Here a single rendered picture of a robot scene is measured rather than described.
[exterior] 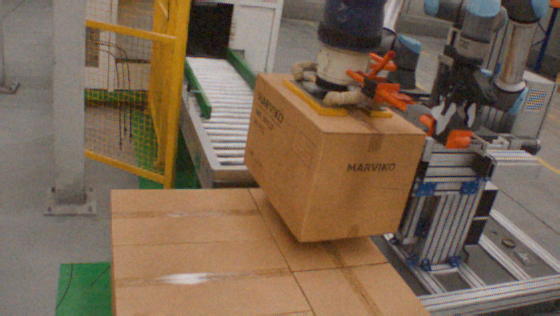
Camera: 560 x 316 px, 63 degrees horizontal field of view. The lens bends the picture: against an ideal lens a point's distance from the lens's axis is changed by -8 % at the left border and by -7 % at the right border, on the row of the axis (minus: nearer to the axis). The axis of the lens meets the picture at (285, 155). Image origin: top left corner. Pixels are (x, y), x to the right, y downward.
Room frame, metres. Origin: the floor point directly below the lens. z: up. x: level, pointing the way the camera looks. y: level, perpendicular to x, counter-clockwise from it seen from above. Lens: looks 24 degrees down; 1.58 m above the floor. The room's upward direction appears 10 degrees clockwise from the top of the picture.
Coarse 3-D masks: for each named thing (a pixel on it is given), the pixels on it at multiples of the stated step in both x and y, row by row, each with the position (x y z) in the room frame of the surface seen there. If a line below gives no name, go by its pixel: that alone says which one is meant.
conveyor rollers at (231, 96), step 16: (192, 64) 3.88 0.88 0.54; (208, 64) 3.94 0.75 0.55; (224, 64) 4.01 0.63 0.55; (208, 80) 3.49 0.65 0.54; (224, 80) 3.54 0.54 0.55; (240, 80) 3.62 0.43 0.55; (192, 96) 3.08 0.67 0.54; (208, 96) 3.13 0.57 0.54; (224, 96) 3.17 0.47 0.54; (240, 96) 3.22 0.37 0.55; (224, 112) 2.90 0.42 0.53; (240, 112) 2.94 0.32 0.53; (208, 128) 2.59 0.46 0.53; (224, 128) 2.63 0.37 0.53; (240, 128) 2.66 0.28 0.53; (224, 144) 2.37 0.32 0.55; (240, 144) 2.40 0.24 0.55; (224, 160) 2.18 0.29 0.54; (240, 160) 2.21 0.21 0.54
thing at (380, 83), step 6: (366, 78) 1.51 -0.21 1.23; (372, 78) 1.54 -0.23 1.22; (378, 78) 1.55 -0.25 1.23; (384, 78) 1.56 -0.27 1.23; (366, 84) 1.51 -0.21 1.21; (372, 84) 1.47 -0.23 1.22; (378, 84) 1.46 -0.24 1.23; (384, 84) 1.47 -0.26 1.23; (390, 84) 1.48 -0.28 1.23; (396, 84) 1.49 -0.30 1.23; (360, 90) 1.52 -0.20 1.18; (366, 90) 1.49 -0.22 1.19; (372, 90) 1.48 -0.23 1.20; (378, 90) 1.46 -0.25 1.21; (384, 90) 1.47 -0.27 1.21; (390, 90) 1.48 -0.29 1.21; (396, 90) 1.49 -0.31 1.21; (372, 96) 1.46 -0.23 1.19; (378, 96) 1.46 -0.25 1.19
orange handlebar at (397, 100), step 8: (376, 56) 2.00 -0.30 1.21; (376, 64) 1.84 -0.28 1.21; (392, 64) 1.90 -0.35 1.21; (352, 72) 1.62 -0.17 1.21; (360, 72) 1.65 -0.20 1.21; (360, 80) 1.57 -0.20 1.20; (384, 96) 1.44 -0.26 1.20; (392, 96) 1.41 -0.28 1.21; (400, 96) 1.41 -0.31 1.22; (392, 104) 1.40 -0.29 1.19; (400, 104) 1.36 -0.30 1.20; (424, 120) 1.26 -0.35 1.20; (464, 144) 1.15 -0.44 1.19
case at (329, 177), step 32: (256, 96) 1.88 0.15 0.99; (288, 96) 1.66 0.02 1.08; (256, 128) 1.83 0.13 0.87; (288, 128) 1.59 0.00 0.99; (320, 128) 1.40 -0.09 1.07; (352, 128) 1.45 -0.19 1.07; (384, 128) 1.52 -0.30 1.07; (416, 128) 1.59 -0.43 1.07; (256, 160) 1.78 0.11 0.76; (288, 160) 1.54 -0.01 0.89; (320, 160) 1.38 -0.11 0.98; (352, 160) 1.43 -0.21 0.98; (384, 160) 1.49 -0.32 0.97; (416, 160) 1.55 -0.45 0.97; (288, 192) 1.50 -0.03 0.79; (320, 192) 1.39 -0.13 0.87; (352, 192) 1.44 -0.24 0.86; (384, 192) 1.50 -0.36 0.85; (288, 224) 1.46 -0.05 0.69; (320, 224) 1.40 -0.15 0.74; (352, 224) 1.46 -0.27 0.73; (384, 224) 1.52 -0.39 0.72
